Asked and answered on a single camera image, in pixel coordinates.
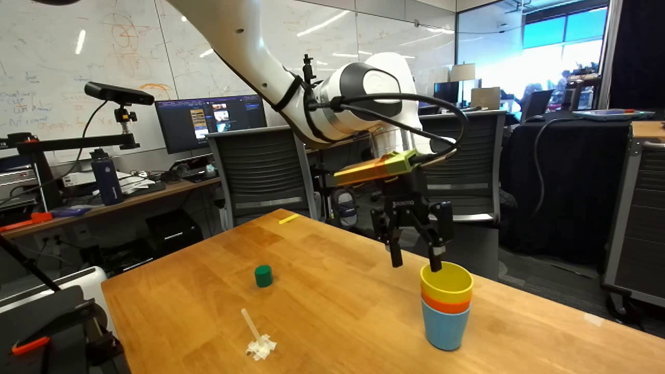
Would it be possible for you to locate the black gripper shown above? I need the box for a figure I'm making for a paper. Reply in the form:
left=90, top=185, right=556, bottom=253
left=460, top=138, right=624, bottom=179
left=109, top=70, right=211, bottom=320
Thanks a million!
left=370, top=169, right=455, bottom=274

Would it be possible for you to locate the yellow plastic cup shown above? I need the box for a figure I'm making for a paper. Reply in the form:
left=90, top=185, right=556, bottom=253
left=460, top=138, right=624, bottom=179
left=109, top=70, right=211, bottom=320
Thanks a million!
left=417, top=260, right=477, bottom=307

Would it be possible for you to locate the orange plastic cup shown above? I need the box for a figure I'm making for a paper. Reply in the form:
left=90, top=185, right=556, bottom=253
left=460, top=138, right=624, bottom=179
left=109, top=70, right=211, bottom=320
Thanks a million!
left=420, top=290, right=473, bottom=316

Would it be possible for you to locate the blue plastic cup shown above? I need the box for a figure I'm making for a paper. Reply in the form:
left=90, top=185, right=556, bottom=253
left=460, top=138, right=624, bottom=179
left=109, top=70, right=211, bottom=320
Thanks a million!
left=420, top=300, right=471, bottom=353

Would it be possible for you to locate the grey backpack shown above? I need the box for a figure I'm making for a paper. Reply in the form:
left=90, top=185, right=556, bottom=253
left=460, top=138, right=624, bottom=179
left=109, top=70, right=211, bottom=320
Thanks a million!
left=329, top=185, right=361, bottom=229

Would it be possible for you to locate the grey mesh office chair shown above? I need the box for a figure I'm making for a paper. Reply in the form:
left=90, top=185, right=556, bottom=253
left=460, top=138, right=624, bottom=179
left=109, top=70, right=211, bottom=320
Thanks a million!
left=417, top=109, right=508, bottom=278
left=205, top=123, right=319, bottom=231

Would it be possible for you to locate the green cylinder block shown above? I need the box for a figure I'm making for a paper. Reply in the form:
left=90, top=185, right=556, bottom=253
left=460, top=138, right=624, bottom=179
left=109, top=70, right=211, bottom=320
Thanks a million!
left=254, top=263, right=275, bottom=288

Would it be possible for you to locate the small cardboard box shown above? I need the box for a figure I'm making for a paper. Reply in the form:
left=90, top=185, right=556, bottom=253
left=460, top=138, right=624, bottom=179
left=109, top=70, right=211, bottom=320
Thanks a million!
left=469, top=86, right=502, bottom=113

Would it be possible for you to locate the black cloth covered table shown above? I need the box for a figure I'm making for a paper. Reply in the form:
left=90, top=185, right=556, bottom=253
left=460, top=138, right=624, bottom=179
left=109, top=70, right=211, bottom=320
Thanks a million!
left=498, top=119, right=631, bottom=267

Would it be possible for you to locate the table lamp white shade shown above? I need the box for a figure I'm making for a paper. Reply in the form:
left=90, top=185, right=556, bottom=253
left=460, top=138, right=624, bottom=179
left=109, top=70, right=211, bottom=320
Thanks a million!
left=448, top=62, right=477, bottom=106

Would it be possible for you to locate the dark laptop screen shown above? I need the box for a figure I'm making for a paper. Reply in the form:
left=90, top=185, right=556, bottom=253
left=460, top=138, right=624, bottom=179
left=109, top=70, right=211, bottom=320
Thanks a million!
left=522, top=87, right=556, bottom=120

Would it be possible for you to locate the clear plastic stick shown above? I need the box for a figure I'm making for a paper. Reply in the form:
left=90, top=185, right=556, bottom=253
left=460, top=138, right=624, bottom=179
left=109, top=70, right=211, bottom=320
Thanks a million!
left=239, top=307, right=262, bottom=342

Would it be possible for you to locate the white tape patch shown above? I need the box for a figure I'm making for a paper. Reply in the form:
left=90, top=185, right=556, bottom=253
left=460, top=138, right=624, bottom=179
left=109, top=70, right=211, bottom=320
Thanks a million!
left=245, top=333, right=278, bottom=363

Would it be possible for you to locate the black tripod stand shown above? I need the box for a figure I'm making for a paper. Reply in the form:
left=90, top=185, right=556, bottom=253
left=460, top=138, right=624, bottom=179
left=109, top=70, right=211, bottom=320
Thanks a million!
left=300, top=52, right=319, bottom=90

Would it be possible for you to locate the grey drawer cabinet wooden top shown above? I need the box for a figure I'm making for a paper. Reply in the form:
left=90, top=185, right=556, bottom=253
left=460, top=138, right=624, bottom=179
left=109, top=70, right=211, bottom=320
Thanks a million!
left=600, top=120, right=665, bottom=310

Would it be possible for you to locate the black box under desk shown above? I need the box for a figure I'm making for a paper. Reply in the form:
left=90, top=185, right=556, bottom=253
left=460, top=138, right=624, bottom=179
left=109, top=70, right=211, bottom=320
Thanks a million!
left=144, top=208, right=205, bottom=255

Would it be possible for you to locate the wide desktop monitor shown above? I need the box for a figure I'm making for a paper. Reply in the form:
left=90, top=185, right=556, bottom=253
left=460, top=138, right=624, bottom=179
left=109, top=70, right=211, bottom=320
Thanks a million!
left=154, top=91, right=269, bottom=156

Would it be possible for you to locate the wooden office desk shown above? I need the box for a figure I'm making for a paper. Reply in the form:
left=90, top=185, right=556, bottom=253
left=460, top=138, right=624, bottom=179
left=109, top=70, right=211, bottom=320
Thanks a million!
left=0, top=174, right=225, bottom=241

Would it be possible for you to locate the white crumpled paper pile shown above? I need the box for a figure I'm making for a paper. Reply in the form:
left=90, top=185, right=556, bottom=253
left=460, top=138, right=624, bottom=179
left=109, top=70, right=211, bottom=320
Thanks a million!
left=112, top=170, right=157, bottom=198

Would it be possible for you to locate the black curtain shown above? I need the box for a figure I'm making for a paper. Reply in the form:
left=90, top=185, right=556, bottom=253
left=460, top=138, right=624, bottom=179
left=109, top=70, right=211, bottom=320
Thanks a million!
left=599, top=0, right=665, bottom=113

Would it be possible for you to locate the dark blue water bottle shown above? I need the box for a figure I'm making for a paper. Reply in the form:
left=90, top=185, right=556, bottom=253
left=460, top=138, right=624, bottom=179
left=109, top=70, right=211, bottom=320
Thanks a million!
left=90, top=148, right=122, bottom=208

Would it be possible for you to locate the white appliance box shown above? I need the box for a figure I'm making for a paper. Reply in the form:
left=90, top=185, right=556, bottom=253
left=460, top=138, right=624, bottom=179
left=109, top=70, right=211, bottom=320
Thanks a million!
left=0, top=266, right=111, bottom=328

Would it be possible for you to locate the black boom stand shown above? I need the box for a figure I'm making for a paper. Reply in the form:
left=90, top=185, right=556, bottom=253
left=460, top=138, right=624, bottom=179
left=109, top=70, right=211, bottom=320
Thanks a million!
left=0, top=101, right=142, bottom=213

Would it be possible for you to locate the black bag orange clip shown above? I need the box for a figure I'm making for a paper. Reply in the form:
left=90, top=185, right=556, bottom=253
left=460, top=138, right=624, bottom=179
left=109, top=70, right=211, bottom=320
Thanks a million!
left=0, top=287, right=132, bottom=374

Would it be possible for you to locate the black diagonal rod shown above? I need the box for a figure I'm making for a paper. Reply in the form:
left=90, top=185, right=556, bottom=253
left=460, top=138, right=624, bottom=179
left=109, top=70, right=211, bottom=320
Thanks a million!
left=0, top=234, right=64, bottom=293

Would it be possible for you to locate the orange tool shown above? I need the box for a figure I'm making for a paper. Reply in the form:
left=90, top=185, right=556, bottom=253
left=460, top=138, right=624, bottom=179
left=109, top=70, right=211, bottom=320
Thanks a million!
left=0, top=210, right=53, bottom=234

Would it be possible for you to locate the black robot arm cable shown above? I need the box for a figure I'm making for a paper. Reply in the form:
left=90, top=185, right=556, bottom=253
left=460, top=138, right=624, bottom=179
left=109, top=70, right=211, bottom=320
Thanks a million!
left=300, top=74, right=469, bottom=165

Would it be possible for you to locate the white hanging cable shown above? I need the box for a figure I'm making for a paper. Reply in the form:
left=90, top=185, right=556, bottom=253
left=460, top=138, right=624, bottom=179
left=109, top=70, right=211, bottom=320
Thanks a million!
left=530, top=117, right=556, bottom=213

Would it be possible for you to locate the black external camera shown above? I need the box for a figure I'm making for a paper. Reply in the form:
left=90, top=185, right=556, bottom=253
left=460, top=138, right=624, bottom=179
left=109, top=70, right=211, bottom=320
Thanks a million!
left=84, top=80, right=155, bottom=108

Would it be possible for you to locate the black camera cable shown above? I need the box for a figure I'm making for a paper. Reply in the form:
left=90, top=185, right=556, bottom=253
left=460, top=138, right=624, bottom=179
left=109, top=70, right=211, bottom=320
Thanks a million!
left=70, top=99, right=112, bottom=169

